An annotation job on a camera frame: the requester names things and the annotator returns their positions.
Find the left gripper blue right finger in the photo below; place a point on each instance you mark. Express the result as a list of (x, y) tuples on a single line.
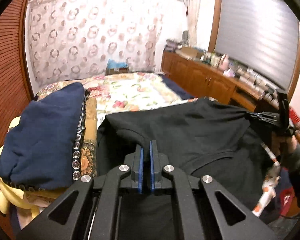
[(157, 161)]

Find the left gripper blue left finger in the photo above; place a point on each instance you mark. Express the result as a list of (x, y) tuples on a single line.
[(137, 169)]

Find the black printed t-shirt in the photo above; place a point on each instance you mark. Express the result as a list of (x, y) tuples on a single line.
[(200, 137)]

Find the person right hand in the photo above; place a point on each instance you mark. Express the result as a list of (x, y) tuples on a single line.
[(282, 146)]

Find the mustard sunflower folded garment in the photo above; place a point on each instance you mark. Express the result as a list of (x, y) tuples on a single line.
[(84, 157)]

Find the dark navy blanket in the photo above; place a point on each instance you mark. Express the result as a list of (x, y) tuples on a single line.
[(183, 94)]

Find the orange print white bedsheet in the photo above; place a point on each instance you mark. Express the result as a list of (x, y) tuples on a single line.
[(269, 184)]

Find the floral cream quilt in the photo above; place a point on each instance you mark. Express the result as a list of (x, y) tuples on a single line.
[(128, 92)]

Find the wooden sideboard cabinet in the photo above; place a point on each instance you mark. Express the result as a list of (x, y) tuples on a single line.
[(199, 80)]

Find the grey window blind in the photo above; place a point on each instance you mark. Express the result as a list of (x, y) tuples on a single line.
[(262, 34)]

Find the navy blue folded garment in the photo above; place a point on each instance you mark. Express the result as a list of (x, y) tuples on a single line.
[(42, 151)]

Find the blue item box by bed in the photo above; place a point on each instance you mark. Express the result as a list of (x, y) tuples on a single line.
[(114, 67)]

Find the cardboard box on cabinet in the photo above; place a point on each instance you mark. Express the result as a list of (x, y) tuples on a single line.
[(189, 53)]

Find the pink circle patterned curtain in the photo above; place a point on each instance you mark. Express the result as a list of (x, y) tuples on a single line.
[(76, 39)]

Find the brown louvered wardrobe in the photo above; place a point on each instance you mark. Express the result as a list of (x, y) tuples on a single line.
[(14, 86)]

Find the cream side curtain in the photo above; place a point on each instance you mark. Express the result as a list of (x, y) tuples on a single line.
[(193, 8)]

